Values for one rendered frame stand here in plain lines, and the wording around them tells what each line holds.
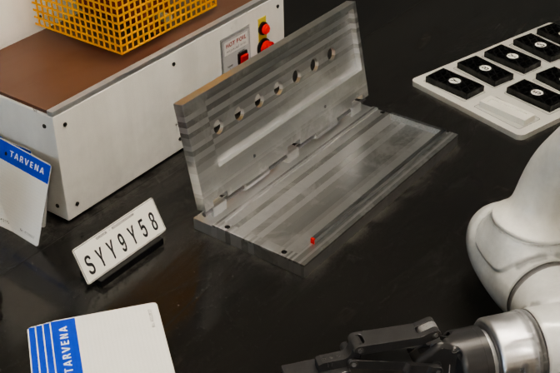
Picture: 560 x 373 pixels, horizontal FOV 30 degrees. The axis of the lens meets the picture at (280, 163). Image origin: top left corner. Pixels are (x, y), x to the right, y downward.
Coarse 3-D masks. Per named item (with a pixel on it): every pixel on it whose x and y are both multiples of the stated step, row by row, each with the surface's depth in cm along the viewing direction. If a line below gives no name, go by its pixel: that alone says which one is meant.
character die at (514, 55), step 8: (496, 48) 203; (504, 48) 203; (488, 56) 201; (496, 56) 200; (504, 56) 200; (512, 56) 200; (520, 56) 200; (528, 56) 200; (504, 64) 199; (512, 64) 197; (520, 64) 197; (528, 64) 197; (536, 64) 197
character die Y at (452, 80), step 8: (432, 72) 195; (440, 72) 195; (448, 72) 195; (432, 80) 193; (440, 80) 193; (448, 80) 192; (456, 80) 192; (464, 80) 193; (448, 88) 190; (456, 88) 190; (464, 88) 190; (472, 88) 189; (480, 88) 190; (464, 96) 188; (472, 96) 189
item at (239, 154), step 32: (320, 32) 172; (352, 32) 179; (256, 64) 158; (288, 64) 167; (320, 64) 173; (352, 64) 181; (192, 96) 150; (224, 96) 156; (288, 96) 168; (320, 96) 174; (352, 96) 180; (192, 128) 150; (224, 128) 157; (256, 128) 163; (288, 128) 167; (320, 128) 174; (192, 160) 151; (224, 160) 157; (256, 160) 162; (224, 192) 158
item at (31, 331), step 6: (30, 330) 125; (30, 336) 124; (30, 342) 123; (30, 348) 122; (36, 348) 122; (30, 354) 121; (36, 354) 121; (30, 360) 120; (36, 360) 120; (36, 366) 119; (36, 372) 118
